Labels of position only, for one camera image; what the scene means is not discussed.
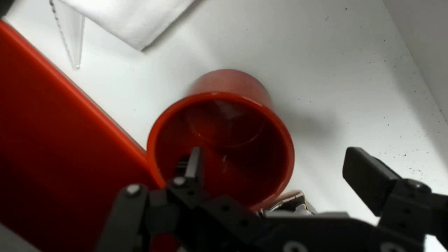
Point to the red tray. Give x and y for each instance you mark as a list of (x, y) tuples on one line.
[(50, 162)]

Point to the clear plastic utensil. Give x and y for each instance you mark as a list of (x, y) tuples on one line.
[(71, 36)]

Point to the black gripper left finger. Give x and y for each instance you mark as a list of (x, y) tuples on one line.
[(193, 169)]

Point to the red mug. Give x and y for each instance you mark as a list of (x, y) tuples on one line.
[(232, 116)]

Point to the white cloth with red stripes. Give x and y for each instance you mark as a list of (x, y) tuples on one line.
[(134, 18)]

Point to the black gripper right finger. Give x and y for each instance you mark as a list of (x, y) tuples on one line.
[(371, 179)]

